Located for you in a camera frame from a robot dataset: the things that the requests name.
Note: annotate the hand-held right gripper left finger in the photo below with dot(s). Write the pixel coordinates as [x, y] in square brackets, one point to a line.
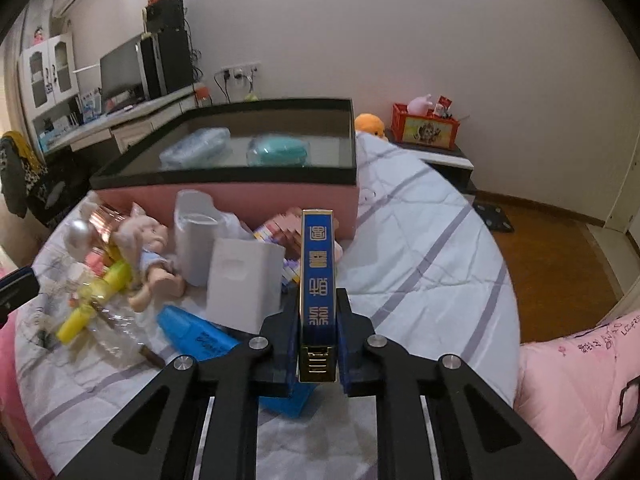
[287, 342]

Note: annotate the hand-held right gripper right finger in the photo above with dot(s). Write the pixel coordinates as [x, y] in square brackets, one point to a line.
[345, 342]

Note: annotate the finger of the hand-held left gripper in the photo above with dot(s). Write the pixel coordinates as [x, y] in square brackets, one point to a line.
[20, 287]

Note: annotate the blue and gold box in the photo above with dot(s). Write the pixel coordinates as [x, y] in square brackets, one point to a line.
[317, 270]

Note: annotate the pink building block model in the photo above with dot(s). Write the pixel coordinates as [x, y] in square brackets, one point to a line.
[280, 232]

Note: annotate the white rectangular box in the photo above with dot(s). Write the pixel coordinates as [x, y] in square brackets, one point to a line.
[240, 285]

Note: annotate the yellow plastic toy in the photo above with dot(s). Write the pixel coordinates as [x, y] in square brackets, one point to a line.
[95, 300]

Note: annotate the pearl white ball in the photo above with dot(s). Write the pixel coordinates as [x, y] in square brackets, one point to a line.
[80, 235]

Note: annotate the blue plastic packet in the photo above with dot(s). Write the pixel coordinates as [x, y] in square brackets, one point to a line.
[195, 332]

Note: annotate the clear bottle with cork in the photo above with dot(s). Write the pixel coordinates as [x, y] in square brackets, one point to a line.
[115, 332]

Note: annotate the rose gold perfume bottle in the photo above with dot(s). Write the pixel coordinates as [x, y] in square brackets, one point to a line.
[107, 222]

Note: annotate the pink cloth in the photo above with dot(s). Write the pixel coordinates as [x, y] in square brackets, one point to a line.
[20, 410]

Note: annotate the white plastic container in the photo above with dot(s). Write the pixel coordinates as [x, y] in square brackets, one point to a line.
[192, 250]

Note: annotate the baby doll with pink hat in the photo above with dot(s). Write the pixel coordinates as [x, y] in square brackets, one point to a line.
[145, 240]

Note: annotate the white desk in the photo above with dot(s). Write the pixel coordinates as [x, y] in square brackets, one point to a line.
[100, 127]

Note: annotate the teal item in clear case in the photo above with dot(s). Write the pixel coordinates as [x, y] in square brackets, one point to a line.
[277, 151]

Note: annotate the black floor scale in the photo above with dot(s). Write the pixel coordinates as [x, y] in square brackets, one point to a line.
[492, 216]

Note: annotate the black top nightstand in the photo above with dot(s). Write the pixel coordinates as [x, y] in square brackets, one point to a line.
[450, 157]

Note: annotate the paper sheet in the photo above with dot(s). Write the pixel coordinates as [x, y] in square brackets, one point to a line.
[195, 147]

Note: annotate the orange plush toy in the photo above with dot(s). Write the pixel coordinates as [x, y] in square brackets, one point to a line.
[370, 126]

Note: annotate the white glass door cabinet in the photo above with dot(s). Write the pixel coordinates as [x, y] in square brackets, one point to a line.
[47, 70]

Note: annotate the red plastic crate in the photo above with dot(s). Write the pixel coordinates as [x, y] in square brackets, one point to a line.
[425, 132]

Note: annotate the computer monitor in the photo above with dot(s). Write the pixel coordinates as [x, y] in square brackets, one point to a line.
[120, 72]

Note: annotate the pink plush toy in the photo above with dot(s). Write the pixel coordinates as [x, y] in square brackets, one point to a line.
[420, 105]

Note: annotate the red and white card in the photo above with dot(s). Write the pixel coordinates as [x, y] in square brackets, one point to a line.
[442, 107]

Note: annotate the black computer tower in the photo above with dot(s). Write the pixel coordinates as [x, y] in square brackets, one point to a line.
[167, 62]

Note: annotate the white wall outlet strip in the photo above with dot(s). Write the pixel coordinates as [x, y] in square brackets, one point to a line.
[240, 69]

